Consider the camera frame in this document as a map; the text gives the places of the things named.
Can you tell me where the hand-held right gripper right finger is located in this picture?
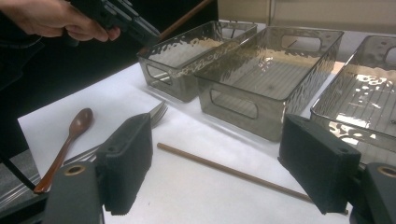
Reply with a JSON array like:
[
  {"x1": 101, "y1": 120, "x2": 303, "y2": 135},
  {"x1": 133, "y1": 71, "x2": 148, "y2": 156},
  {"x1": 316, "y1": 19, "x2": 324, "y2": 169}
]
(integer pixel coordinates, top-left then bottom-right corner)
[{"x1": 277, "y1": 113, "x2": 362, "y2": 216}]

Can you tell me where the smoky clear plastic bin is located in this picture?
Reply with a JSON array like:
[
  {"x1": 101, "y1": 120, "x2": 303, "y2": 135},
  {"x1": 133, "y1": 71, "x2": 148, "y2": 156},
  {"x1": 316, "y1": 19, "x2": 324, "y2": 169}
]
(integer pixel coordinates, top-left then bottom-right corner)
[
  {"x1": 309, "y1": 35, "x2": 396, "y2": 167},
  {"x1": 194, "y1": 25, "x2": 345, "y2": 143},
  {"x1": 136, "y1": 20, "x2": 259, "y2": 104}
]

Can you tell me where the light wooden desk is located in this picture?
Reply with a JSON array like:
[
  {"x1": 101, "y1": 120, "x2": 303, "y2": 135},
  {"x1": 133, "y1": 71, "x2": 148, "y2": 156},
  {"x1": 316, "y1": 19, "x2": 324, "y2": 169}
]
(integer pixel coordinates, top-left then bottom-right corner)
[{"x1": 217, "y1": 0, "x2": 396, "y2": 35}]

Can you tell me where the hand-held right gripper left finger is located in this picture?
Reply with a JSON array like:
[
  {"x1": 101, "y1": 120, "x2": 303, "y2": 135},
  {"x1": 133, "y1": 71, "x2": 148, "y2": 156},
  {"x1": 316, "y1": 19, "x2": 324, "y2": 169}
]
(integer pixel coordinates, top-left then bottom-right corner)
[{"x1": 94, "y1": 112, "x2": 154, "y2": 217}]

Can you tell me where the brown wooden spoon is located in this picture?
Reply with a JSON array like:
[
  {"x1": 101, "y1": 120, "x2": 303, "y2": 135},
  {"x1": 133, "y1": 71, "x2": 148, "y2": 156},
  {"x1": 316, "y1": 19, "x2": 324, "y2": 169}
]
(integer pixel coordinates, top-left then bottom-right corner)
[{"x1": 33, "y1": 107, "x2": 95, "y2": 195}]

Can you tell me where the metal fork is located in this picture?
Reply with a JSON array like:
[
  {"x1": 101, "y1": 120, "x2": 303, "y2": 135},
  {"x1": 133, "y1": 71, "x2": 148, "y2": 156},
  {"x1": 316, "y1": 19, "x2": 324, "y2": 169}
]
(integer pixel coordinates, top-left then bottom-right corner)
[{"x1": 64, "y1": 101, "x2": 169, "y2": 166}]

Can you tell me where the white table cover sheet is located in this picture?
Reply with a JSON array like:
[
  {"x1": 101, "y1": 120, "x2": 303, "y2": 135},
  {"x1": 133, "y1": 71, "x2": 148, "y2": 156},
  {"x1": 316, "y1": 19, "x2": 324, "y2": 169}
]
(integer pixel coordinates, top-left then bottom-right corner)
[{"x1": 17, "y1": 21, "x2": 372, "y2": 224}]

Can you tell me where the thin black cable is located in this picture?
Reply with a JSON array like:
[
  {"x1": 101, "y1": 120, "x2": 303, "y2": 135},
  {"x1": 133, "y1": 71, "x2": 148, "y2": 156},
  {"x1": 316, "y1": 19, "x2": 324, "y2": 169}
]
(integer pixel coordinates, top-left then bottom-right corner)
[{"x1": 0, "y1": 150, "x2": 36, "y2": 191}]

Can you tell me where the aluminium floor rail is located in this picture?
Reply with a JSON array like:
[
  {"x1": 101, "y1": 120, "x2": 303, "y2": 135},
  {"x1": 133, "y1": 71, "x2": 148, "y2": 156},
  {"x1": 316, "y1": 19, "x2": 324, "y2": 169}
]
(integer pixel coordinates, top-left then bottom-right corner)
[{"x1": 0, "y1": 174, "x2": 43, "y2": 216}]

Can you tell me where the brown wooden chopstick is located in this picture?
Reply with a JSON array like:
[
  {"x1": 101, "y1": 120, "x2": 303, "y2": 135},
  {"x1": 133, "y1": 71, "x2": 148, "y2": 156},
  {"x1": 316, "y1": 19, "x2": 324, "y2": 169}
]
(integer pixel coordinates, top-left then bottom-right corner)
[
  {"x1": 137, "y1": 0, "x2": 216, "y2": 56},
  {"x1": 156, "y1": 142, "x2": 349, "y2": 217}
]

